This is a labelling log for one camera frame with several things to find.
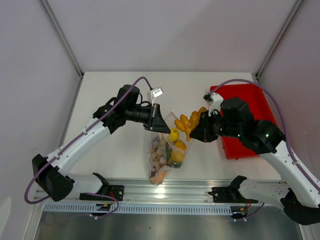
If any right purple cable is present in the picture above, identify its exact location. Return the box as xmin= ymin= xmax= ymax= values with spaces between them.
xmin=211 ymin=78 xmax=320 ymax=192

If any aluminium frame post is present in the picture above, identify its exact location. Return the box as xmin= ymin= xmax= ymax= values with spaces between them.
xmin=38 ymin=0 xmax=85 ymax=78
xmin=253 ymin=0 xmax=307 ymax=83

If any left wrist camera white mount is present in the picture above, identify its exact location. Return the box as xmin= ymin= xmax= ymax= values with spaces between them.
xmin=149 ymin=87 xmax=164 ymax=106

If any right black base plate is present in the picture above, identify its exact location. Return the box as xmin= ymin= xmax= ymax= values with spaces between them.
xmin=207 ymin=186 xmax=259 ymax=204

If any small yellow toy mango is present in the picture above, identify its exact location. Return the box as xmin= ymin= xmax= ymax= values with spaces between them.
xmin=171 ymin=140 xmax=187 ymax=163

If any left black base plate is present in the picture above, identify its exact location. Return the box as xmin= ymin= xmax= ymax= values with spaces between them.
xmin=79 ymin=185 xmax=125 ymax=201

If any red plastic tray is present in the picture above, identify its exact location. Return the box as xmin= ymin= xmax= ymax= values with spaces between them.
xmin=215 ymin=83 xmax=276 ymax=160

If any left aluminium frame post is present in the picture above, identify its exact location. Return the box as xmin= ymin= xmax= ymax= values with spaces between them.
xmin=38 ymin=0 xmax=85 ymax=78

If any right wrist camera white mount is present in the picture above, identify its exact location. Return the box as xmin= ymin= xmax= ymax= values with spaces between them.
xmin=203 ymin=92 xmax=224 ymax=117

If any clear pink zip top bag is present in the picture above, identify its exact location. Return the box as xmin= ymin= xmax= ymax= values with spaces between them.
xmin=147 ymin=111 xmax=194 ymax=185

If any white slotted cable duct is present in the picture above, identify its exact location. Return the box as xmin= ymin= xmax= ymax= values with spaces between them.
xmin=43 ymin=202 xmax=233 ymax=216

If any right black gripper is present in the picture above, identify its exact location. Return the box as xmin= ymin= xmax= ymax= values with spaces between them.
xmin=190 ymin=109 xmax=242 ymax=143

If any aluminium mounting rail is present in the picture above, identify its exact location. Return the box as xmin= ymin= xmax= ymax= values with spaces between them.
xmin=33 ymin=176 xmax=307 ymax=206

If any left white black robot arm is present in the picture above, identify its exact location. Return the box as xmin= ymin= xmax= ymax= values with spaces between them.
xmin=32 ymin=84 xmax=171 ymax=202

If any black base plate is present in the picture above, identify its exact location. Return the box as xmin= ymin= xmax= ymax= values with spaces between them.
xmin=79 ymin=185 xmax=125 ymax=201
xmin=207 ymin=186 xmax=259 ymax=204

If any yellow toy ginger root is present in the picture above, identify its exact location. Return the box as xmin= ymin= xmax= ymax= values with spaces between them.
xmin=174 ymin=106 xmax=207 ymax=142

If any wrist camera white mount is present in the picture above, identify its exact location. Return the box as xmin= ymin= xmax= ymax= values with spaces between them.
xmin=203 ymin=92 xmax=224 ymax=117
xmin=149 ymin=87 xmax=164 ymax=106

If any yellow toy pepper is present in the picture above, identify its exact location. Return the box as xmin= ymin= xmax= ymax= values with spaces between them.
xmin=166 ymin=128 xmax=180 ymax=144

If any right aluminium frame post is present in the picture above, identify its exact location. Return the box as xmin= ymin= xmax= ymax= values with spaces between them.
xmin=253 ymin=0 xmax=307 ymax=83

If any purple cable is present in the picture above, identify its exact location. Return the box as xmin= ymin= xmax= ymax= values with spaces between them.
xmin=24 ymin=76 xmax=155 ymax=205
xmin=211 ymin=78 xmax=320 ymax=192

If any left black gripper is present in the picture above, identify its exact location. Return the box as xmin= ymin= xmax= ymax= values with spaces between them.
xmin=125 ymin=103 xmax=171 ymax=134

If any toy ham slice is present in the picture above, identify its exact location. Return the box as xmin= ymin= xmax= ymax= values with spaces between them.
xmin=150 ymin=170 xmax=167 ymax=185

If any longan bunch with leaves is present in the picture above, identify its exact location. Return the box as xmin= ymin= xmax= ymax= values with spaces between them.
xmin=148 ymin=141 xmax=183 ymax=173

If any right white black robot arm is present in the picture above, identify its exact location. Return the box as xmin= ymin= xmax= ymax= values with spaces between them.
xmin=189 ymin=94 xmax=320 ymax=226

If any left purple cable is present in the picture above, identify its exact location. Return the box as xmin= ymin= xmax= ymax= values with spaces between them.
xmin=24 ymin=76 xmax=155 ymax=205

